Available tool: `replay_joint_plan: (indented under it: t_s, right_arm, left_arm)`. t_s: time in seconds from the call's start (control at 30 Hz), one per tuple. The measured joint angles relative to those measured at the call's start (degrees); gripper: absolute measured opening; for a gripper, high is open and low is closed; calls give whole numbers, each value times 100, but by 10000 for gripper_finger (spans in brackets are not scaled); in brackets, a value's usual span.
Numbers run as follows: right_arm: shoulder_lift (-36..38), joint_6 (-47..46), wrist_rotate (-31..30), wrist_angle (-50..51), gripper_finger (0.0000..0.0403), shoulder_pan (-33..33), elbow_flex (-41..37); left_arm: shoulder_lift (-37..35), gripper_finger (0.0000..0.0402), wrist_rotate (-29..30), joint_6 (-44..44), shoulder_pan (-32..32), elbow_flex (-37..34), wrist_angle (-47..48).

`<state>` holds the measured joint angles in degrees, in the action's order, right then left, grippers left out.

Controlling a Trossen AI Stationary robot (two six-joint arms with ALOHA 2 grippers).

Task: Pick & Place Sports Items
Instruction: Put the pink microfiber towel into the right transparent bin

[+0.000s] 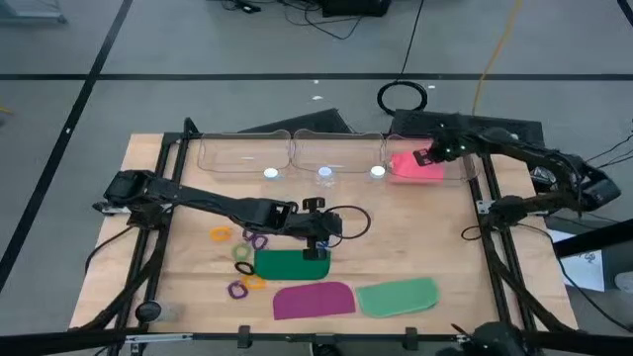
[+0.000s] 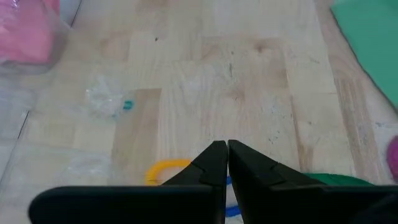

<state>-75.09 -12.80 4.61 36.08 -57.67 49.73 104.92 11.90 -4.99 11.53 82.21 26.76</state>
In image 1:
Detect tangled black cables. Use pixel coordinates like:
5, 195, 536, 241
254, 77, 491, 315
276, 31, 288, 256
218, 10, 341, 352
281, 0, 360, 42

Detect coiled black cable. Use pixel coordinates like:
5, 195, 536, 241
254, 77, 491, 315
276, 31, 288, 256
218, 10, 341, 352
376, 80, 429, 117

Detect black metal beam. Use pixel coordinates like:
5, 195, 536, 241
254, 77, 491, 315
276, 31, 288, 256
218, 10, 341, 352
552, 220, 633, 260

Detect flat black panel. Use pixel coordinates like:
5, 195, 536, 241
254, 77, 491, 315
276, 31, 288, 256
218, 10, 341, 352
236, 108, 351, 134

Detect green coil wristband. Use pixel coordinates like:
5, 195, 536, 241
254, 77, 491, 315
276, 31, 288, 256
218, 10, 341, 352
230, 241, 252, 262

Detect magenta cloth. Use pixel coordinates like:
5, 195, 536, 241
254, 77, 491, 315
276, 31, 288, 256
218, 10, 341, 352
272, 281, 357, 321

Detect light green cloth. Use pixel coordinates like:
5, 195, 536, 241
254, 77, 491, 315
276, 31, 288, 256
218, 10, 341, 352
354, 276, 441, 319

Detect black right base cable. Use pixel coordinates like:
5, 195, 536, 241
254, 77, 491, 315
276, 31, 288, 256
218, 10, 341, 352
460, 224, 492, 243

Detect black base cable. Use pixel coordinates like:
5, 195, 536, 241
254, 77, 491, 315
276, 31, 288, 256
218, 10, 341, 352
84, 224, 136, 274
460, 224, 492, 243

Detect clear bottle white cap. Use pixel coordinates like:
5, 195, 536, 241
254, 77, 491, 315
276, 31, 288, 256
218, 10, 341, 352
368, 164, 390, 189
261, 166, 283, 189
315, 165, 337, 192

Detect grey metal platform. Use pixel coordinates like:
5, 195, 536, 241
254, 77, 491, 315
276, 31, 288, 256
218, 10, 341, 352
0, 0, 67, 26

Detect black power adapter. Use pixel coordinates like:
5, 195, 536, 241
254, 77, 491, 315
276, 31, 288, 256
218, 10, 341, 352
231, 0, 263, 15

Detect yellow cable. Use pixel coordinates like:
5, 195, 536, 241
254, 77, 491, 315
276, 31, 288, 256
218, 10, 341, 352
472, 0, 525, 117

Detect black-capped cylinder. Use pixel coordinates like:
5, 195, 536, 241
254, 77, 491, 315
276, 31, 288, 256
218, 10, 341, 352
134, 300, 188, 325

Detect long black cable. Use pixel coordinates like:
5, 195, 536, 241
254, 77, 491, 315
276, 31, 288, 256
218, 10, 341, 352
399, 0, 426, 83

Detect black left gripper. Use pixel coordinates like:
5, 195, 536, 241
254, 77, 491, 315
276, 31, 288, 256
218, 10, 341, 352
291, 196, 343, 262

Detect white paper sheet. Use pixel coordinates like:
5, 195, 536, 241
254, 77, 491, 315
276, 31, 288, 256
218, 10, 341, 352
561, 241, 608, 293

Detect black metal rig frame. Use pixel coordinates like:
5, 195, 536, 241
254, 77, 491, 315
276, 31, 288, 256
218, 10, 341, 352
0, 117, 633, 356

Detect black left base cable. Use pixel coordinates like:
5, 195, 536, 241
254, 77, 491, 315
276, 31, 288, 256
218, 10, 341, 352
84, 224, 136, 274

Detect black floor cable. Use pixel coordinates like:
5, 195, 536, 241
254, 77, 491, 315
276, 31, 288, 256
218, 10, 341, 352
557, 256, 633, 333

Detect clear plastic bin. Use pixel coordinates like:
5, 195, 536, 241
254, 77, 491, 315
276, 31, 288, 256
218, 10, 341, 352
384, 133, 480, 187
291, 129, 387, 175
197, 129, 293, 174

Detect dark green cloth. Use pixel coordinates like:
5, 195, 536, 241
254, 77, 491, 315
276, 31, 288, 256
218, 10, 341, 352
253, 249, 331, 282

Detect pink cloth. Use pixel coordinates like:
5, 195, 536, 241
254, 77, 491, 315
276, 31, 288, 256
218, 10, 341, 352
388, 150, 447, 186

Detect large black case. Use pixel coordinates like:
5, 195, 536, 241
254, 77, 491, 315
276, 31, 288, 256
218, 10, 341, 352
389, 109, 548, 172

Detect black equipment box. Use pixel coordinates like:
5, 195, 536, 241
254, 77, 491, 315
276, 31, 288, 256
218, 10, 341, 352
319, 0, 394, 18

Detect thin black cables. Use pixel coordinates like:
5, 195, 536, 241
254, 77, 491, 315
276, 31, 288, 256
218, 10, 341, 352
586, 129, 633, 169

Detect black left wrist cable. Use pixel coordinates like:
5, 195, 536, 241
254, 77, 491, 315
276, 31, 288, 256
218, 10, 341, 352
323, 204, 373, 241

